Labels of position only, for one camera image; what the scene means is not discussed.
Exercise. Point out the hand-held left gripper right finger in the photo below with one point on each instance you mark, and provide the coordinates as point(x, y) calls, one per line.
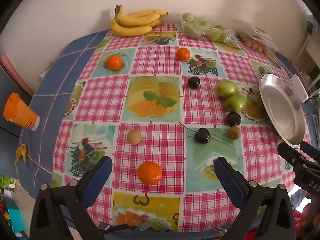
point(227, 180)

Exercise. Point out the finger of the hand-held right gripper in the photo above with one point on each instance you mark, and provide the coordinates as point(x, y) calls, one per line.
point(311, 152)
point(291, 155)

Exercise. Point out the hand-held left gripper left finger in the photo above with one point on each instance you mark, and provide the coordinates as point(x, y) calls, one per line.
point(100, 177)

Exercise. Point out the brown longan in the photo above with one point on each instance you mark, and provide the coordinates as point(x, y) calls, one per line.
point(234, 132)
point(134, 137)

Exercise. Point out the tangerine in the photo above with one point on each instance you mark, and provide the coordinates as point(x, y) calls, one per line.
point(114, 62)
point(150, 173)
point(183, 54)

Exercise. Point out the dark cherry with stem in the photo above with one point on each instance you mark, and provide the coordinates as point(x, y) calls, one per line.
point(202, 135)

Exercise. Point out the metal bowl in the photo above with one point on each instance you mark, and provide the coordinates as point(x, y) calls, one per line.
point(280, 105)

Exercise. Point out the green jujube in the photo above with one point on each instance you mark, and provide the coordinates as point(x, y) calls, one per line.
point(226, 88)
point(235, 103)

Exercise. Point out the white plastic device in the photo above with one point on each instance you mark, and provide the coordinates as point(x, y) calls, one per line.
point(298, 88)

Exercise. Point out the banana peel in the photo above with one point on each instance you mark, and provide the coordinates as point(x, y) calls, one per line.
point(21, 153)

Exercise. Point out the orange plastic cup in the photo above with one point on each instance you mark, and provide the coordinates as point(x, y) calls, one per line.
point(20, 115)

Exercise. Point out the heap of boxed longans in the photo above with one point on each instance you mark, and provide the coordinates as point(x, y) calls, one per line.
point(253, 45)

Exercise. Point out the bag of brown nuts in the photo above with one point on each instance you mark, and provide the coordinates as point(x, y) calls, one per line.
point(260, 33)

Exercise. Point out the pink checked printed tablecloth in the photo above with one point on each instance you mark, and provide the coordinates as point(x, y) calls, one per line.
point(155, 62)

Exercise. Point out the banana bunch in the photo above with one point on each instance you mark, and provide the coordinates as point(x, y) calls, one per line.
point(130, 30)

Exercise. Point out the clear plastic bag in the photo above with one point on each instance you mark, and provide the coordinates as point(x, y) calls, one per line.
point(200, 31)

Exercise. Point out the pile of bagged green jujubes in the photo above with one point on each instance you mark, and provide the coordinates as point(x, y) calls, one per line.
point(192, 26)

